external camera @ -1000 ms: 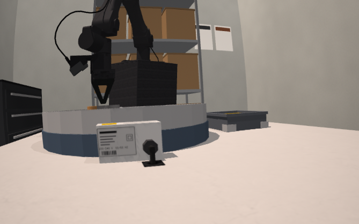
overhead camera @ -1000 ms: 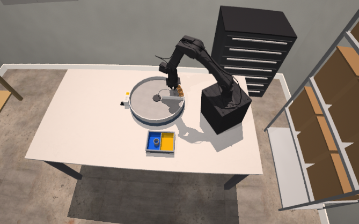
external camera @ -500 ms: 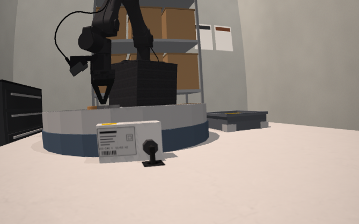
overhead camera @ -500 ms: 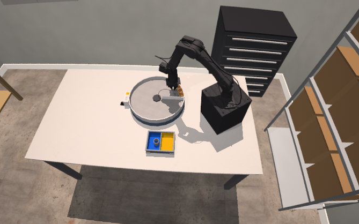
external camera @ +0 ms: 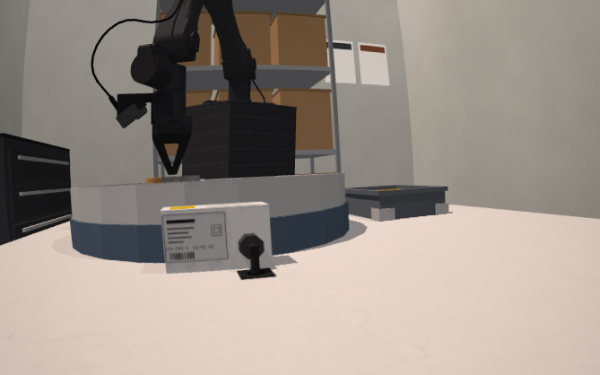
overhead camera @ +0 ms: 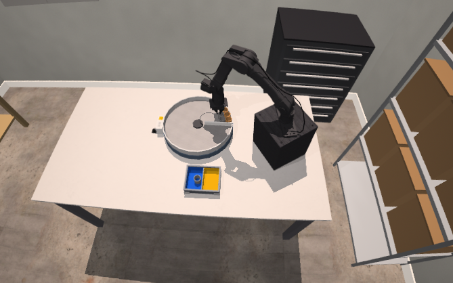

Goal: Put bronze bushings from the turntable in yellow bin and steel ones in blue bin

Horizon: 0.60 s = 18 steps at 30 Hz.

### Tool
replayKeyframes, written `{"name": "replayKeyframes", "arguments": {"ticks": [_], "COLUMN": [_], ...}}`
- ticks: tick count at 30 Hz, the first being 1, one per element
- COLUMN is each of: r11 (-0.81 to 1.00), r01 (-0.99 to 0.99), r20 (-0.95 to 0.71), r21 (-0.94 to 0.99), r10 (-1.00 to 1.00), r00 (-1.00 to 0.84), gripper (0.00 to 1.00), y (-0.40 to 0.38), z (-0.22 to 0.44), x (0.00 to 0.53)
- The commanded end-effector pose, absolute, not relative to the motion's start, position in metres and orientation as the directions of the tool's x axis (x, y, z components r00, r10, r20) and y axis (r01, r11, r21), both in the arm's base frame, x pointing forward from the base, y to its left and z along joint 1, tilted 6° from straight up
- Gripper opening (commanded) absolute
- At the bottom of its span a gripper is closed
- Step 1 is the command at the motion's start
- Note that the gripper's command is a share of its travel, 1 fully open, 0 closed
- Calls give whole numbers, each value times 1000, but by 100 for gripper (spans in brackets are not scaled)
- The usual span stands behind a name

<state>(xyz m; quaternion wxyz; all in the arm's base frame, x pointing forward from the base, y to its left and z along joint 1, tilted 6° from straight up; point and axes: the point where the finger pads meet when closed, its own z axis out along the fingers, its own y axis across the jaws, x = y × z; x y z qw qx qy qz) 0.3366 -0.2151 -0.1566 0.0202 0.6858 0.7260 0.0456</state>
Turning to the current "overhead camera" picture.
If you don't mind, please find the blue bin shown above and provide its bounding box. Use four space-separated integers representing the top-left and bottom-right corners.
186 167 203 189

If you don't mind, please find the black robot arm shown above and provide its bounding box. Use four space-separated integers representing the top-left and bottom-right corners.
200 45 297 137

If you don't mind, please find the yellow bin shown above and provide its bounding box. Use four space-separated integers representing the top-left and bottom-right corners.
202 168 219 190

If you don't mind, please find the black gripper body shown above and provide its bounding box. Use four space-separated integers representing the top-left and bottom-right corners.
209 97 228 110

